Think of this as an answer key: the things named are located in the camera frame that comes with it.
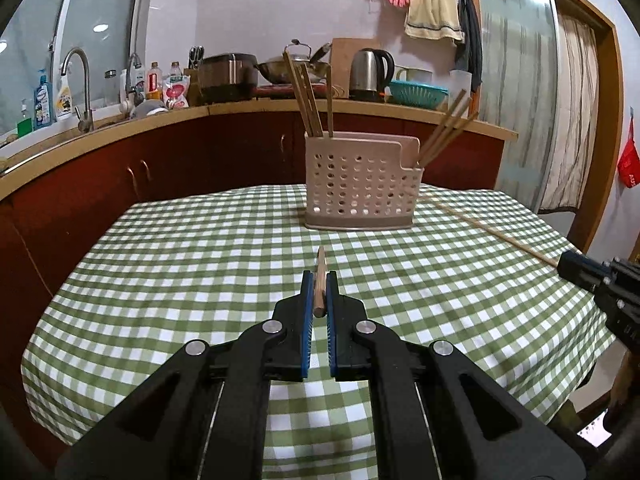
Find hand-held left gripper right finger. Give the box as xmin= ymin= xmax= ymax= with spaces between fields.
xmin=325 ymin=270 xmax=586 ymax=480

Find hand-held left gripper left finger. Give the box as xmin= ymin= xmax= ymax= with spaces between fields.
xmin=55 ymin=270 xmax=316 ymax=480

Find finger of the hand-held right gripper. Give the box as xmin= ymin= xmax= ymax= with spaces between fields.
xmin=557 ymin=252 xmax=613 ymax=293
xmin=595 ymin=257 xmax=640 ymax=356

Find beige perforated utensil holder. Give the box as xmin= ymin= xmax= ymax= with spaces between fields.
xmin=304 ymin=131 xmax=425 ymax=232

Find red hanging ornament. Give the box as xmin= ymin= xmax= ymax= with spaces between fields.
xmin=617 ymin=120 xmax=640 ymax=189

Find green checkered tablecloth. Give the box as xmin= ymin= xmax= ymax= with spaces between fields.
xmin=20 ymin=182 xmax=618 ymax=480

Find striped curtain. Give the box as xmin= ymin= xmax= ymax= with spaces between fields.
xmin=537 ymin=12 xmax=602 ymax=217

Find translucent plastic jug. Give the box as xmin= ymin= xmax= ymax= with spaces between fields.
xmin=448 ymin=69 xmax=474 ymax=111

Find teal plastic colander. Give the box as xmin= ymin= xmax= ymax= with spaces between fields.
xmin=389 ymin=80 xmax=449 ymax=110

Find tan kitchen countertop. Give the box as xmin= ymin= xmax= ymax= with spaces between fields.
xmin=0 ymin=98 xmax=520 ymax=196

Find white and green basin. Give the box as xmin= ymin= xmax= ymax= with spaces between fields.
xmin=395 ymin=66 xmax=434 ymax=84

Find dark hanging cloth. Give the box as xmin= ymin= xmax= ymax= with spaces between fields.
xmin=454 ymin=0 xmax=484 ymax=94

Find steel electric kettle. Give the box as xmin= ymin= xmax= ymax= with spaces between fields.
xmin=348 ymin=48 xmax=396 ymax=104

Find steel wok with lid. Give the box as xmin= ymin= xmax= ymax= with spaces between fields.
xmin=255 ymin=39 xmax=333 ymax=86

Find dark steel cooking pot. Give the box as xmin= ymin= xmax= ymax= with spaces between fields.
xmin=197 ymin=53 xmax=259 ymax=104

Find wooden knife block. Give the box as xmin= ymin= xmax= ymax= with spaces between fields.
xmin=183 ymin=66 xmax=201 ymax=106

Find red and white bag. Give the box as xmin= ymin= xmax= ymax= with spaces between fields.
xmin=162 ymin=75 xmax=191 ymax=110

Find dishes in sink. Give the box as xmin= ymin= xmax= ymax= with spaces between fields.
xmin=129 ymin=100 xmax=169 ymax=121

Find wooden cutting board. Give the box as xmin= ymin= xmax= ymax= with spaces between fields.
xmin=330 ymin=37 xmax=382 ymax=99

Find beige hanging towel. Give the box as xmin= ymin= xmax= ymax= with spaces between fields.
xmin=404 ymin=0 xmax=465 ymax=44

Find orange oil bottle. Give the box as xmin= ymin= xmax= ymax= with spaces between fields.
xmin=146 ymin=62 xmax=165 ymax=101

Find small steel faucet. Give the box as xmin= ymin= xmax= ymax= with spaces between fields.
xmin=126 ymin=52 xmax=147 ymax=107

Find tall steel faucet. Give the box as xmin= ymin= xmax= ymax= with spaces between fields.
xmin=62 ymin=47 xmax=96 ymax=134

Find white spray bottle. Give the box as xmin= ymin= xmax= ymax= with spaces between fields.
xmin=55 ymin=62 xmax=76 ymax=121

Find blue dish soap bottle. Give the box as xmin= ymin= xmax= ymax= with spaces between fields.
xmin=34 ymin=69 xmax=54 ymax=129

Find green soap dispenser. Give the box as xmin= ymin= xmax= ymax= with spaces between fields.
xmin=17 ymin=100 xmax=34 ymax=137

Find kitchen window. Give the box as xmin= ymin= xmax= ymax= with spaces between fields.
xmin=0 ymin=0 xmax=147 ymax=147

